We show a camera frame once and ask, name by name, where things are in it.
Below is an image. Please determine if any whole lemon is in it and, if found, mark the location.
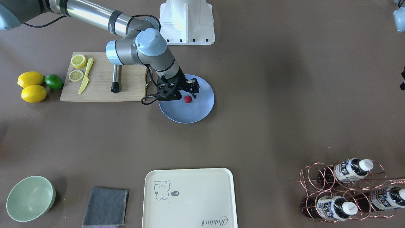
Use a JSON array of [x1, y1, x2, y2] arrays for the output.
[[17, 71, 45, 88], [21, 85, 47, 103]]

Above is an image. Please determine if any green lime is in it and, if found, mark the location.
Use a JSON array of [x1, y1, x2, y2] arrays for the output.
[[44, 74, 64, 89]]

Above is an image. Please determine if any upper lemon slice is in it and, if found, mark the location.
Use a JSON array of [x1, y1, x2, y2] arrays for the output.
[[70, 54, 87, 68]]

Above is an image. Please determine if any lemon slice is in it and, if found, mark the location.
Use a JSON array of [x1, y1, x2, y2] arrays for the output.
[[68, 70, 84, 82], [70, 54, 87, 68]]

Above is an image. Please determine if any upper whole lemon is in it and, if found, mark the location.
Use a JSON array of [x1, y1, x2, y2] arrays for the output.
[[17, 71, 45, 88]]

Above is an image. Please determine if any steel cylinder black tip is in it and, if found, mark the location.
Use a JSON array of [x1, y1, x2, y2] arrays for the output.
[[110, 65, 122, 93]]

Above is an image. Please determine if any dark bottle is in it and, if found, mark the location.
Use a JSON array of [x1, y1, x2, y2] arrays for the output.
[[301, 196, 358, 222], [317, 158, 374, 187], [354, 186, 405, 212]]

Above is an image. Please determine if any lower whole lemon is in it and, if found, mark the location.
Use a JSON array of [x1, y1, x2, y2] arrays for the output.
[[21, 85, 47, 103]]

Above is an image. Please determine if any lower dark bottle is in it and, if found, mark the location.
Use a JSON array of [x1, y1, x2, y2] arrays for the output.
[[301, 196, 358, 222], [354, 186, 405, 212]]

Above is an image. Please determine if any blue round plate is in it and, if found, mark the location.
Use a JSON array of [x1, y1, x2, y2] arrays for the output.
[[158, 74, 215, 123]]

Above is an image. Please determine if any grey folded cloth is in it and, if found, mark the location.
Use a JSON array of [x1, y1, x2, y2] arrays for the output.
[[82, 187, 128, 228]]

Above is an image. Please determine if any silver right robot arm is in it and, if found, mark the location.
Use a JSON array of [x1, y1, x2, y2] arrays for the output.
[[0, 0, 199, 101]]

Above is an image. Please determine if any upper dark bottle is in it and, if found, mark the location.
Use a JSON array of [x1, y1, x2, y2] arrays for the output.
[[317, 158, 374, 187]]

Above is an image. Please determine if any wooden cutting board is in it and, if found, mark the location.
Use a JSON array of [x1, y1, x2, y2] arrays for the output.
[[60, 52, 149, 102]]

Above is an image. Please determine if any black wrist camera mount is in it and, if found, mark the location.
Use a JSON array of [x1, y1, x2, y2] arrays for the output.
[[156, 76, 182, 101]]

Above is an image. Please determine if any yellow plastic knife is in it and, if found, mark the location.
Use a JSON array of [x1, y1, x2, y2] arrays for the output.
[[78, 58, 94, 94]]

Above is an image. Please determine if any red strawberry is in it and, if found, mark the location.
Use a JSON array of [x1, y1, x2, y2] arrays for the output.
[[184, 95, 193, 104]]

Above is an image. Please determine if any green bowl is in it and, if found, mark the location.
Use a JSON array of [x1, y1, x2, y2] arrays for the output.
[[6, 176, 56, 222]]

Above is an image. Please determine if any copper wire bottle rack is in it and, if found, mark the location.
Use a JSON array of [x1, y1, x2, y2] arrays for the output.
[[299, 159, 404, 222]]

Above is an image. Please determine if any lower lemon slice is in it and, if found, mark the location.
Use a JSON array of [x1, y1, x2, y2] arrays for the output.
[[68, 70, 84, 82]]

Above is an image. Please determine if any cream rabbit tray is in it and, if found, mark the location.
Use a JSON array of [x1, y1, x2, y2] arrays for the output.
[[142, 168, 238, 228]]

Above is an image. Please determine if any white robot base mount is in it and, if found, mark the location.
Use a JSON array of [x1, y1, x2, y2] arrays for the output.
[[159, 0, 215, 45]]

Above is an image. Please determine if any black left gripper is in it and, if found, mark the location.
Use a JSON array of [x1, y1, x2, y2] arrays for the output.
[[400, 68, 405, 91]]

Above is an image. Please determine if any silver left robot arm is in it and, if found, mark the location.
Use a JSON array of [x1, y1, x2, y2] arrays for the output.
[[393, 0, 405, 33]]

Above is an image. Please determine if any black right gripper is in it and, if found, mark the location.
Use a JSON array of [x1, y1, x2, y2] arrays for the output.
[[171, 68, 200, 99]]

